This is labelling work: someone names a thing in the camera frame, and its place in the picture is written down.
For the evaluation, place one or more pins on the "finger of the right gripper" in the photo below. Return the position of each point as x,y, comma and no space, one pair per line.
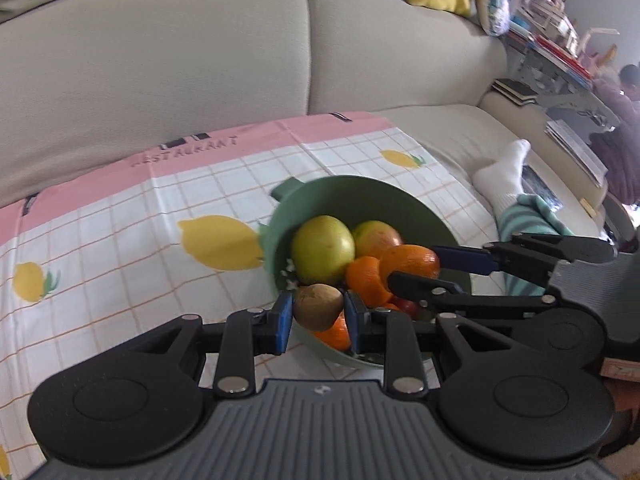
480,304
531,257

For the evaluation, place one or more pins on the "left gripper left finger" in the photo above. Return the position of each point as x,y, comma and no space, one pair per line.
143,398

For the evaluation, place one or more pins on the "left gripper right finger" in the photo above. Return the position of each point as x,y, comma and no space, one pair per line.
498,387

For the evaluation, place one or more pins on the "mandarin orange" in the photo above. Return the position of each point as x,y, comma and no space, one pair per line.
337,336
363,278
409,259

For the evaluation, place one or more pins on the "green pear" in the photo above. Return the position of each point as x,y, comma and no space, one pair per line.
321,250
374,238

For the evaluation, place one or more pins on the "green colander bowl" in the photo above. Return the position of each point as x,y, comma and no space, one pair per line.
353,200

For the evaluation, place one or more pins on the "brown kiwi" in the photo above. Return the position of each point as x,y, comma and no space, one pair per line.
317,306

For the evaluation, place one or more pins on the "striped teal trouser leg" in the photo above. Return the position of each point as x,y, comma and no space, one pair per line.
526,213

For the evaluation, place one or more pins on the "white sock foot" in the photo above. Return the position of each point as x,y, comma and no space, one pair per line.
501,182

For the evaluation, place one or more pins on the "person in purple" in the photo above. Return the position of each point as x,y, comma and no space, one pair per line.
619,149

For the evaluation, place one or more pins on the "pink checked lemon cloth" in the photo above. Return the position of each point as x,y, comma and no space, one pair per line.
90,263

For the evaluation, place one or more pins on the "cluttered side table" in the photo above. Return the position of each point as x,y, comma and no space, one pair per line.
546,67

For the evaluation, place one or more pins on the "beige sofa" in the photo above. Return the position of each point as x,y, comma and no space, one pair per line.
88,82

